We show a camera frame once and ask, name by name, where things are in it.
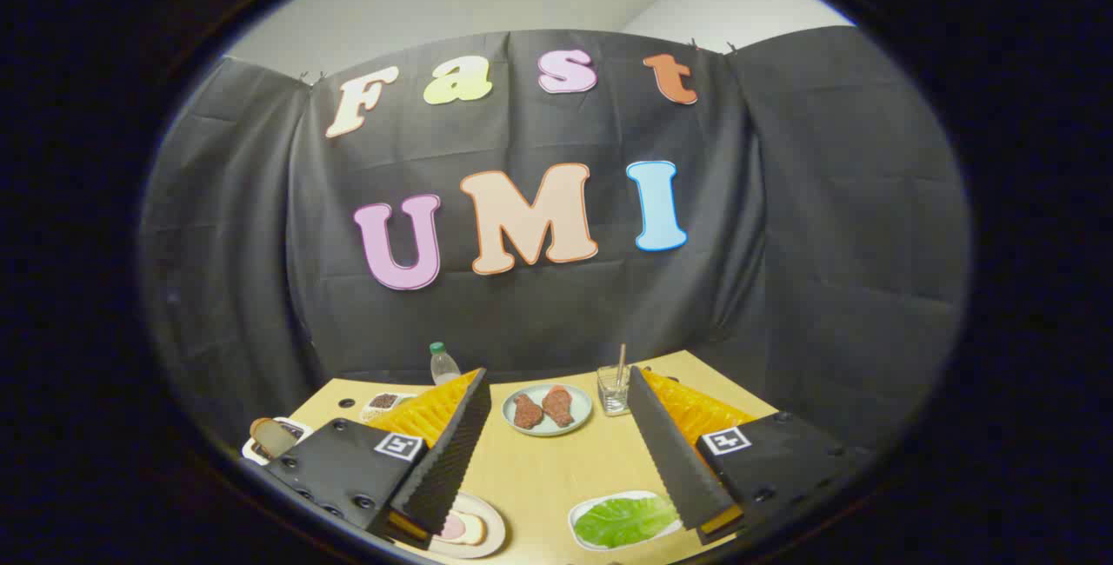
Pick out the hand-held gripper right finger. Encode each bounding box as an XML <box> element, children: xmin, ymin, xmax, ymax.
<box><xmin>626</xmin><ymin>365</ymin><xmax>875</xmax><ymax>546</ymax></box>

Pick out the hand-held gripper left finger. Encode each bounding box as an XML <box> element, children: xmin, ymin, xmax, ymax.
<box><xmin>265</xmin><ymin>367</ymin><xmax>493</xmax><ymax>548</ymax></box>

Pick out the green lettuce leaf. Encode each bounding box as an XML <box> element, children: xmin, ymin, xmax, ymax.
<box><xmin>574</xmin><ymin>496</ymin><xmax>681</xmax><ymax>548</ymax></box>

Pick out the toasted bread slice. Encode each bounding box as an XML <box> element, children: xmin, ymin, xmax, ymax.
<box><xmin>250</xmin><ymin>418</ymin><xmax>298</xmax><ymax>459</ymax></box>

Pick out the white bread slice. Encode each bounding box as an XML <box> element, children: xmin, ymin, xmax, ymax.
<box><xmin>435</xmin><ymin>511</ymin><xmax>488</xmax><ymax>547</ymax></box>

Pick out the white round plate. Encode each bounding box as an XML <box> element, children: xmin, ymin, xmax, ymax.
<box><xmin>396</xmin><ymin>492</ymin><xmax>507</xmax><ymax>560</ymax></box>

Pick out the white square plate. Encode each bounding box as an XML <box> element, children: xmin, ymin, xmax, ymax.
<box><xmin>568</xmin><ymin>489</ymin><xmax>688</xmax><ymax>552</ymax></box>

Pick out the clear utensil holder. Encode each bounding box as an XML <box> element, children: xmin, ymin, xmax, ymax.
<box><xmin>596</xmin><ymin>364</ymin><xmax>633</xmax><ymax>417</ymax></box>

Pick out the white seasoning dish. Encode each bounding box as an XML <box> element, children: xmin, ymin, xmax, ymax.
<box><xmin>360</xmin><ymin>391</ymin><xmax>418</xmax><ymax>423</ymax></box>

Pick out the clear plastic water bottle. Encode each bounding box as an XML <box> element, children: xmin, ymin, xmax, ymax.
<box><xmin>429</xmin><ymin>342</ymin><xmax>463</xmax><ymax>386</ymax></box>

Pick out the light blue round plate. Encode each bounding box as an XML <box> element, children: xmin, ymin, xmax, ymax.
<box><xmin>502</xmin><ymin>382</ymin><xmax>594</xmax><ymax>437</ymax></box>

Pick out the white toaster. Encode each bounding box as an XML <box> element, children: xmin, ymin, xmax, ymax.
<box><xmin>242</xmin><ymin>416</ymin><xmax>314</xmax><ymax>467</ymax></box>

